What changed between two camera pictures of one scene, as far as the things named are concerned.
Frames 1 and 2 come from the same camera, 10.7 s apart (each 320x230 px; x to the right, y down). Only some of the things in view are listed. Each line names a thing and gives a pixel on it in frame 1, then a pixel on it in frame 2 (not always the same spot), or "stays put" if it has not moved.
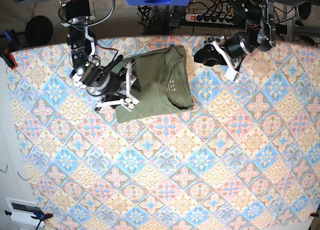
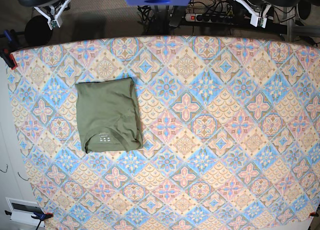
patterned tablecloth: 247,157 stays put
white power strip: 210,18 stays put
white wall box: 22,210 stays put
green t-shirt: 164,86 → 109,116
